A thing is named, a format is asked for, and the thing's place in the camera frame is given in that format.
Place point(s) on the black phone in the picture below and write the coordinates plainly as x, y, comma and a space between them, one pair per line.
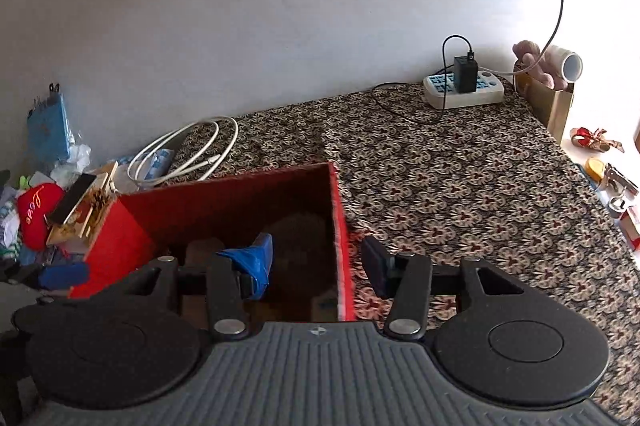
75, 198

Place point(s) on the white power strip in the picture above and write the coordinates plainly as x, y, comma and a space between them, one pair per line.
490, 87

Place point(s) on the white cup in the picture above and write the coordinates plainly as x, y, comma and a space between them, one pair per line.
570, 66

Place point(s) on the red cardboard box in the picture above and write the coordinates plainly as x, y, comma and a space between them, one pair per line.
130, 231

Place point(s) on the black charger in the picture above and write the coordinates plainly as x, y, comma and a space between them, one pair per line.
465, 75

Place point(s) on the large metal clip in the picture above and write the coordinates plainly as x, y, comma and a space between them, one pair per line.
620, 180

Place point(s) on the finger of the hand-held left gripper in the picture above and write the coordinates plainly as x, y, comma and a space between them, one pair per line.
62, 276

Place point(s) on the white plastic bag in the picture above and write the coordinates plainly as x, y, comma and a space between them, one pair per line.
72, 163

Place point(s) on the pile of clothes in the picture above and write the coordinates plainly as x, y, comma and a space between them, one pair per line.
10, 221

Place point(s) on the blue and white packet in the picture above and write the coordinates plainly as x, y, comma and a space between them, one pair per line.
157, 161

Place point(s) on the red ribbon bow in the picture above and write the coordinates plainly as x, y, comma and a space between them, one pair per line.
597, 139

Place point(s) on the pink plush toy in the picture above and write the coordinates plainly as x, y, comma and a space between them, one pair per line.
530, 53

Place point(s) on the brown paper bag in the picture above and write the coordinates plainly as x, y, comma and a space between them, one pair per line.
545, 103

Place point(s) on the red heart pillow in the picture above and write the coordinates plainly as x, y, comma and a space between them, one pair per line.
35, 216

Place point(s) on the small red printed box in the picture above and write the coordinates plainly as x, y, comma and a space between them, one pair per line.
631, 228

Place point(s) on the blue plastic bag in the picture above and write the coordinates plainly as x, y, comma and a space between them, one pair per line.
50, 131

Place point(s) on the floral patterned tablecloth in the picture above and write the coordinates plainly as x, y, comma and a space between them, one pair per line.
475, 206

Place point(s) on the wooden picture frame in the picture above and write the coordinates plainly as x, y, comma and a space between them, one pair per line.
92, 211

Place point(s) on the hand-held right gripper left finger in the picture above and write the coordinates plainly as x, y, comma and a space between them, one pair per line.
257, 261

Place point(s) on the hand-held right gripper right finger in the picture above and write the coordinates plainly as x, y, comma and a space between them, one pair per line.
375, 266

